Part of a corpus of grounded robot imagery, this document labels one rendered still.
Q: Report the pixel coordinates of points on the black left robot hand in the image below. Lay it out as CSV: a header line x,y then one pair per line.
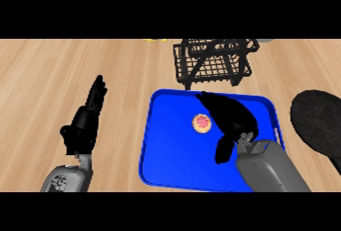
x,y
84,120

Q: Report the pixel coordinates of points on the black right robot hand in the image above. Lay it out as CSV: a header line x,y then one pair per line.
x,y
230,114

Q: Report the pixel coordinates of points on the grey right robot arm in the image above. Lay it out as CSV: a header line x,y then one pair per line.
x,y
266,167

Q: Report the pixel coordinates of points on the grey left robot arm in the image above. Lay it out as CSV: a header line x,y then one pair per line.
x,y
68,177

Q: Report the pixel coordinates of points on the pink frosted cupcake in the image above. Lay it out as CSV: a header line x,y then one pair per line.
x,y
201,122

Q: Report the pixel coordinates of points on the blue plastic tray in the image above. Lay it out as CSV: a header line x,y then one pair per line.
x,y
177,150

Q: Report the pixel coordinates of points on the dark round pan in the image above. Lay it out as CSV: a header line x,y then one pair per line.
x,y
319,120

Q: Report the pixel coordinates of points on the pale grey object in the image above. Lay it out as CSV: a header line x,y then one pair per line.
x,y
266,39

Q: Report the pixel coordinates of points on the yellow object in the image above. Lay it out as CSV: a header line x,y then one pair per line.
x,y
153,39

